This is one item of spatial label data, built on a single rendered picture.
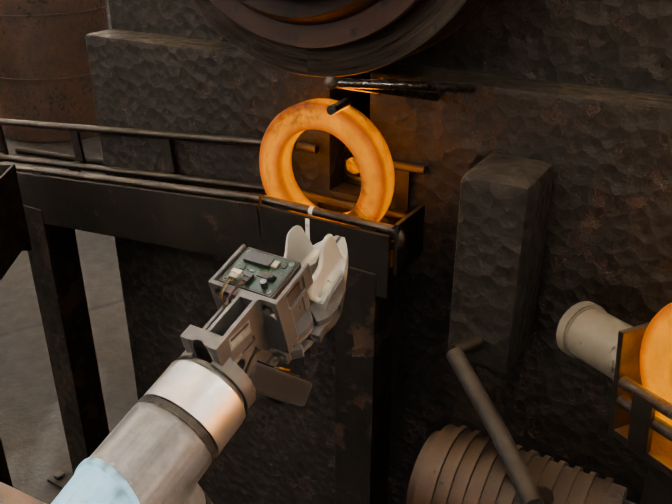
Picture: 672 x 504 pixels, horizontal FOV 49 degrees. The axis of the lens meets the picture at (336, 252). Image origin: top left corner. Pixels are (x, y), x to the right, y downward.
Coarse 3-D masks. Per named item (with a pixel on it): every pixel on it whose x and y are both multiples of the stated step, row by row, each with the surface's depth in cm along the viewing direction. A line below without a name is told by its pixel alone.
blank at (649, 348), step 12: (660, 312) 64; (660, 324) 64; (648, 336) 65; (660, 336) 64; (648, 348) 66; (660, 348) 64; (648, 360) 66; (660, 360) 65; (648, 372) 66; (660, 372) 65; (648, 384) 66; (660, 384) 65; (660, 396) 65
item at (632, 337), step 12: (648, 324) 67; (624, 336) 65; (636, 336) 66; (624, 348) 66; (636, 348) 67; (624, 360) 66; (636, 360) 67; (624, 372) 67; (636, 372) 68; (612, 396) 68; (612, 408) 68; (612, 420) 69; (624, 420) 69; (612, 432) 69
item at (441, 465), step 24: (456, 432) 81; (480, 432) 83; (432, 456) 79; (456, 456) 78; (480, 456) 78; (528, 456) 78; (432, 480) 78; (456, 480) 77; (480, 480) 76; (504, 480) 76; (552, 480) 75; (576, 480) 75; (600, 480) 76
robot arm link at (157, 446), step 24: (144, 408) 55; (168, 408) 55; (120, 432) 54; (144, 432) 53; (168, 432) 53; (192, 432) 54; (96, 456) 53; (120, 456) 52; (144, 456) 52; (168, 456) 53; (192, 456) 54; (216, 456) 57; (72, 480) 52; (96, 480) 51; (120, 480) 51; (144, 480) 51; (168, 480) 52; (192, 480) 54
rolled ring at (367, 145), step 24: (288, 120) 91; (312, 120) 89; (336, 120) 88; (360, 120) 88; (264, 144) 94; (288, 144) 94; (360, 144) 87; (384, 144) 88; (264, 168) 96; (288, 168) 97; (360, 168) 89; (384, 168) 88; (288, 192) 96; (360, 192) 90; (384, 192) 88; (360, 216) 91
